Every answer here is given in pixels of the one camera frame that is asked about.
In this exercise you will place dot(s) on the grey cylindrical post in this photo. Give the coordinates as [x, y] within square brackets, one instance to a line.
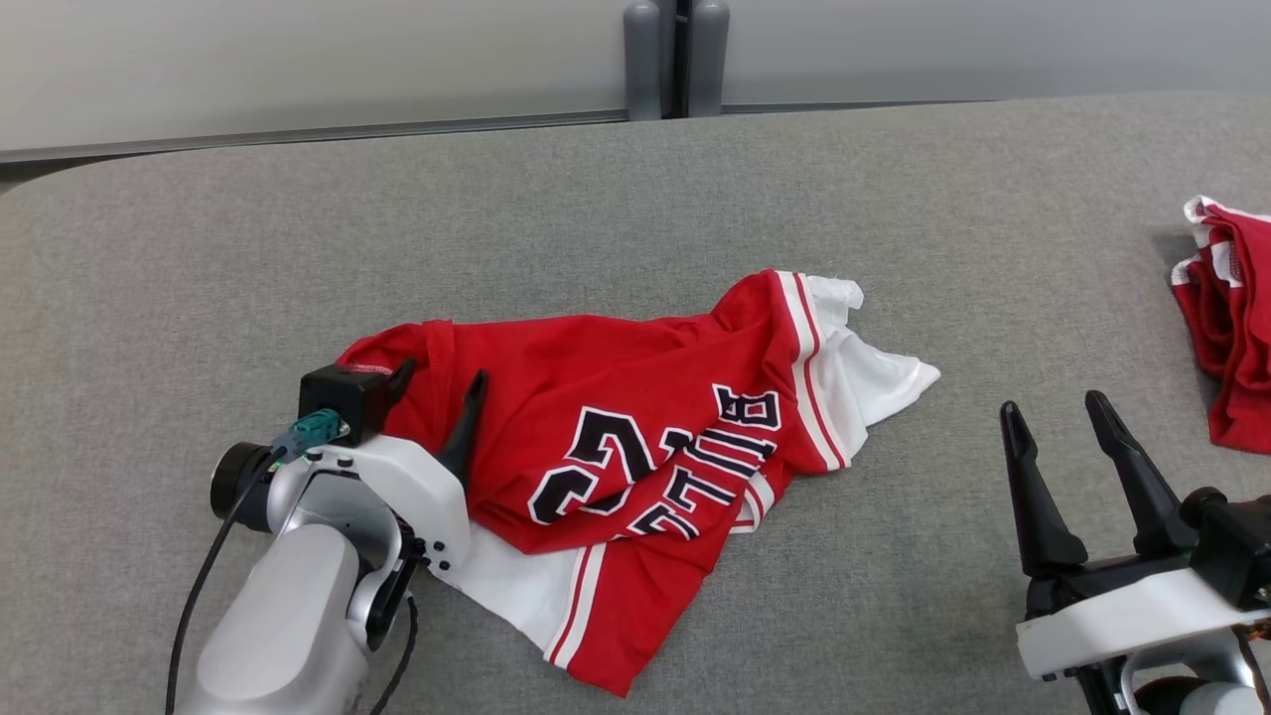
[709, 60]
[643, 60]

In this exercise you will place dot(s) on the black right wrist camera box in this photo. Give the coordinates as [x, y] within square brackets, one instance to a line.
[1236, 546]

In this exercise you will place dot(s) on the pile of red jerseys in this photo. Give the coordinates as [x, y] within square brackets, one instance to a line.
[1236, 328]

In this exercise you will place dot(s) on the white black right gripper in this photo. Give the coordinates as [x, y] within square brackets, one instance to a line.
[1112, 616]

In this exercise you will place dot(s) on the grey wall baseboard strip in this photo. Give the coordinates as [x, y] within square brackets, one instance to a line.
[298, 135]

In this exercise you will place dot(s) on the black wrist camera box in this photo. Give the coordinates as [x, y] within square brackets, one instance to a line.
[1236, 546]
[343, 397]

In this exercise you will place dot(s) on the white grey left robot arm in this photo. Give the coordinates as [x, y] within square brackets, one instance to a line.
[278, 626]

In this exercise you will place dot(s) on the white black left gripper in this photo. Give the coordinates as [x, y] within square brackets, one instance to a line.
[437, 497]

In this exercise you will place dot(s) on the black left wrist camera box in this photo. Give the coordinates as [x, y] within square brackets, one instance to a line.
[343, 397]

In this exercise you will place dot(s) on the teal left camera connector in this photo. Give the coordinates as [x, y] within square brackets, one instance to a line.
[308, 432]

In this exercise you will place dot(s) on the red white basketball jersey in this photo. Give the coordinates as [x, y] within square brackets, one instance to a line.
[616, 377]

